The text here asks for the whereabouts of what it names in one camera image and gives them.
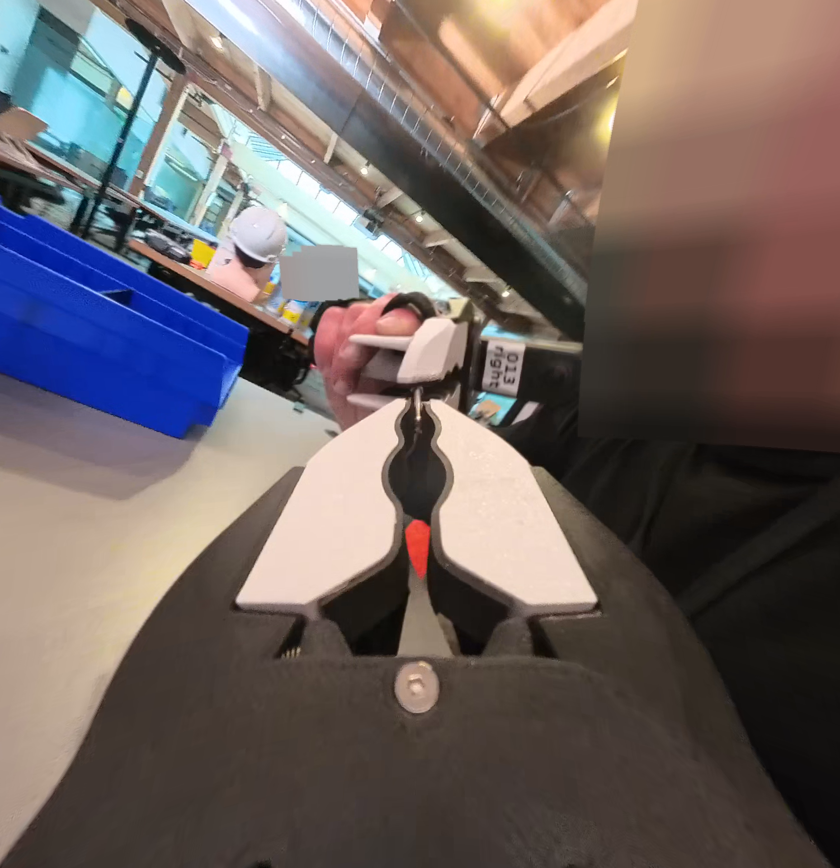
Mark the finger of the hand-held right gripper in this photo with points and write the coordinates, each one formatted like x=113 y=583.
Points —
x=430 y=352

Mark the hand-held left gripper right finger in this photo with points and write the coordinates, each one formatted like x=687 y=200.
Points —
x=508 y=529

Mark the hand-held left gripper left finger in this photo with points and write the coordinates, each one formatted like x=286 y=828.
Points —
x=325 y=522

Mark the small metal bolt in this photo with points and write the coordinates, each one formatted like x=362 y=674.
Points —
x=418 y=408

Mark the blue plastic bin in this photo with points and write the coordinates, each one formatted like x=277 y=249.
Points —
x=88 y=325

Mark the person's right hand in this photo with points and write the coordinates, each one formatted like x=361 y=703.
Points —
x=335 y=352

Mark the orange traffic cone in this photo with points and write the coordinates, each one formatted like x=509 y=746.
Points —
x=416 y=549

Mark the white hard hat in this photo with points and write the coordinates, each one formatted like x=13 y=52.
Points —
x=260 y=234

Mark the pale hard hat stand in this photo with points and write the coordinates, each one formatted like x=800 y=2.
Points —
x=233 y=278

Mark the person's black jacket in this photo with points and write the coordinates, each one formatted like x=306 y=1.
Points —
x=732 y=542

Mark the small yellow box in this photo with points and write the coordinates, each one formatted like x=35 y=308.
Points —
x=204 y=252

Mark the microphone boom with black windscreen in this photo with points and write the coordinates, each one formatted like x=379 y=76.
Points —
x=155 y=47

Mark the wooden support post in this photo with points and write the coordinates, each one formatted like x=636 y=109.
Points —
x=163 y=125

